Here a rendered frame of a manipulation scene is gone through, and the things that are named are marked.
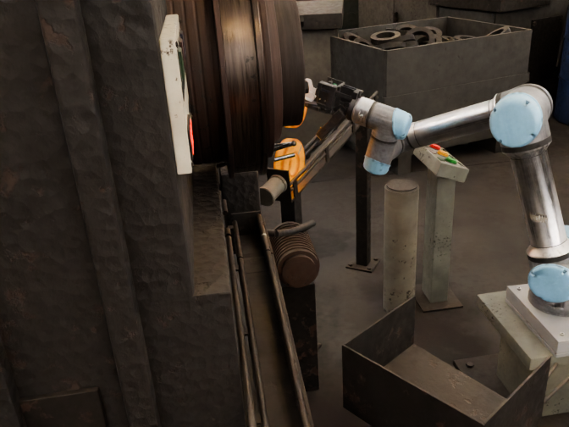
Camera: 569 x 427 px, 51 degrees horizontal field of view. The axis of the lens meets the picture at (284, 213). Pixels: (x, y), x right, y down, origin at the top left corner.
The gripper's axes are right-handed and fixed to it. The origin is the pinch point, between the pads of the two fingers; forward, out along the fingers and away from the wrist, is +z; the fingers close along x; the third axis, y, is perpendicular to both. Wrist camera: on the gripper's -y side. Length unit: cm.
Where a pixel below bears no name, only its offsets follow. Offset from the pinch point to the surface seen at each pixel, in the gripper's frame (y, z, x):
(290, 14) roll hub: 34, -18, 50
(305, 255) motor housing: -36.8, -21.6, 19.3
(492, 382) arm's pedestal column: -71, -84, -7
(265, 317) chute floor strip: -21, -31, 66
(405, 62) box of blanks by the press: -28, 9, -171
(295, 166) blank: -23.0, -4.8, -2.7
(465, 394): -15, -72, 68
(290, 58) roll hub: 28, -21, 54
